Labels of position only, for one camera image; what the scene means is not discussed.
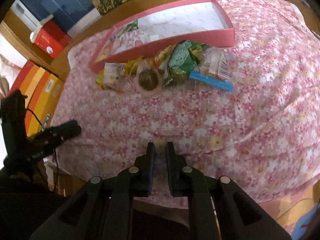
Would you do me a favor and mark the pink shallow box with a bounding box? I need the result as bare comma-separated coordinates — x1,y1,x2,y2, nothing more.
88,0,235,73

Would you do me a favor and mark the round brown jelly cup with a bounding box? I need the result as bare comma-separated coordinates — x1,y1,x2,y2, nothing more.
134,61,163,96

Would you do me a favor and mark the yellow small snack packet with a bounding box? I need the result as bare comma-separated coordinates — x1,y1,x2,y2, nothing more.
95,70,105,89

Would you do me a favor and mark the orange yellow carton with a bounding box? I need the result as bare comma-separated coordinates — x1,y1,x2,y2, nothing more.
10,60,64,136

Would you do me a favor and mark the pink floral cloth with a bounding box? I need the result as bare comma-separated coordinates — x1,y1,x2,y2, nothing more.
52,0,319,208

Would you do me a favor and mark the red gift box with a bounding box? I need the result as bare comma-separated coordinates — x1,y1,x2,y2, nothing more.
30,20,71,59

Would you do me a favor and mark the beige small snack packet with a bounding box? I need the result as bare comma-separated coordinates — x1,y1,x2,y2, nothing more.
103,62,124,91

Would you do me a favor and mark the pink white snack packet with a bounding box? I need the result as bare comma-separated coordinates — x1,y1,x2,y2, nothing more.
113,29,160,54

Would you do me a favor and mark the black cable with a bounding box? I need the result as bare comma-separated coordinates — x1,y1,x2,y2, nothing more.
25,107,60,193

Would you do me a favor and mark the clear packet blue strip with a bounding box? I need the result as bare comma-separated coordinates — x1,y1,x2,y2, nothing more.
189,47,233,92

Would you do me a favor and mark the orange yellow snack bag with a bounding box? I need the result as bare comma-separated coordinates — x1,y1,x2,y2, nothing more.
95,27,121,62

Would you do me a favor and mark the green snack bag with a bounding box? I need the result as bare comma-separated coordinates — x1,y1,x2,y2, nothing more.
158,40,207,86

